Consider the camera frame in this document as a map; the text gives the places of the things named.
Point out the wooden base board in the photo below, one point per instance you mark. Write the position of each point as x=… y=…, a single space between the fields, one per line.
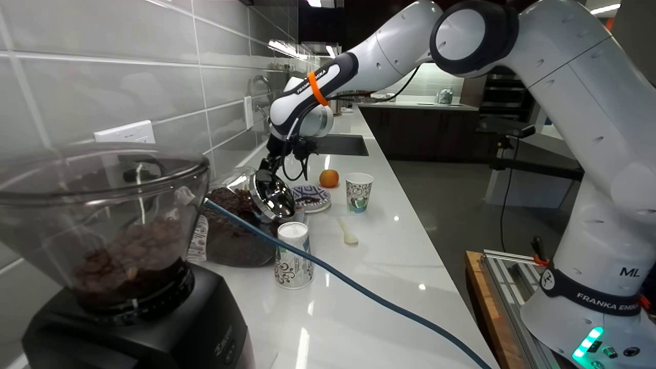
x=492 y=307

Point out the white wall outlet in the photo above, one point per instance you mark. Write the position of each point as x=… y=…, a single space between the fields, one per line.
x=249 y=114
x=125 y=131

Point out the large orange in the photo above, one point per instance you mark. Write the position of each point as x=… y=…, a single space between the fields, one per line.
x=329 y=179

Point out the dark recessed sink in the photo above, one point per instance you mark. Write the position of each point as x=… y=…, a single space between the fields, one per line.
x=342 y=144

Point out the black coffee grinder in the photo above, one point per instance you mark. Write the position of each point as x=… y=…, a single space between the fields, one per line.
x=130 y=273

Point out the cream plastic spoon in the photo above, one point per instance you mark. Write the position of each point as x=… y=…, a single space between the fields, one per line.
x=349 y=231

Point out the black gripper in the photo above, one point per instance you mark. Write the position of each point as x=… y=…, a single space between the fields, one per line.
x=268 y=183

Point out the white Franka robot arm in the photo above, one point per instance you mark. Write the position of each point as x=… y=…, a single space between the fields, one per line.
x=580 y=102

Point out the black tripod stand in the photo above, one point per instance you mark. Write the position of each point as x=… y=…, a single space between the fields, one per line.
x=514 y=145

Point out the dark kitchen island cabinet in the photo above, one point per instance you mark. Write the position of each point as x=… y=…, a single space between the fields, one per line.
x=423 y=129

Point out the blue patterned plate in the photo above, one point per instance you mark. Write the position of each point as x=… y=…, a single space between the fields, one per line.
x=312 y=199

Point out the patterned paper cup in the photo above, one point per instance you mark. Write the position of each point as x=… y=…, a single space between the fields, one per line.
x=359 y=192
x=294 y=256

